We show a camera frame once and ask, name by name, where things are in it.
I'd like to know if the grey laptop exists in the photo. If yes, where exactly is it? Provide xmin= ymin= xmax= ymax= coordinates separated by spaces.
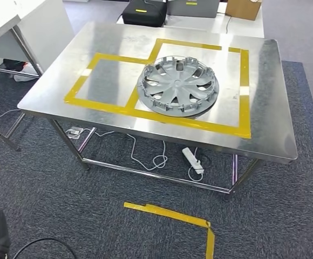
xmin=166 ymin=0 xmax=221 ymax=19

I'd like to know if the white table with steel legs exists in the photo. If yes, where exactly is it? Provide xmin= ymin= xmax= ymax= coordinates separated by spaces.
xmin=0 ymin=0 xmax=75 ymax=80

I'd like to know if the brown cardboard box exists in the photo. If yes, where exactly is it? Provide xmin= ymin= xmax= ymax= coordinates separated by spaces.
xmin=225 ymin=0 xmax=263 ymax=22

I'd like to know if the yellow floor tape outline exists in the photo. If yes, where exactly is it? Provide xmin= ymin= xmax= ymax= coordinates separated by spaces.
xmin=123 ymin=201 xmax=216 ymax=259

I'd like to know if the white plastic bag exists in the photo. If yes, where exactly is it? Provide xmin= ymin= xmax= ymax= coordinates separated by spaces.
xmin=12 ymin=63 xmax=40 ymax=83

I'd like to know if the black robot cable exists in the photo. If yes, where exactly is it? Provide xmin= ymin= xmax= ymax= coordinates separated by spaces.
xmin=11 ymin=237 xmax=78 ymax=259

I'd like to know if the white desk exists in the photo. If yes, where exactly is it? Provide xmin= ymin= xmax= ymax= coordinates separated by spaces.
xmin=116 ymin=0 xmax=265 ymax=39

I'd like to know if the grey floor socket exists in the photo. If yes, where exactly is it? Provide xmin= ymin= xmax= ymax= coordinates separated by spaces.
xmin=64 ymin=125 xmax=82 ymax=140

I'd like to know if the black carry case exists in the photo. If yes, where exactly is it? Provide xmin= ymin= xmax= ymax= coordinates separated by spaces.
xmin=122 ymin=0 xmax=169 ymax=29

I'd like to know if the stainless steel workbench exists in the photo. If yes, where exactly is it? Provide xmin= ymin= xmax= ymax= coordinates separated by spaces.
xmin=17 ymin=20 xmax=299 ymax=203

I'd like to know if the black and red bundle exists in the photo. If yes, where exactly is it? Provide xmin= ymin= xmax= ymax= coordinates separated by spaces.
xmin=2 ymin=58 xmax=29 ymax=72

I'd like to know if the white power strip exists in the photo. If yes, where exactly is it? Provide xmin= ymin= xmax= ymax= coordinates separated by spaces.
xmin=181 ymin=147 xmax=206 ymax=176

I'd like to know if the white power cable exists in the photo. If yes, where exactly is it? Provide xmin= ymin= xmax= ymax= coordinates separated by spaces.
xmin=73 ymin=127 xmax=169 ymax=172

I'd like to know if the grey wheel cover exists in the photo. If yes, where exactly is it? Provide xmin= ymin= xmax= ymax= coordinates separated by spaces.
xmin=136 ymin=54 xmax=220 ymax=118

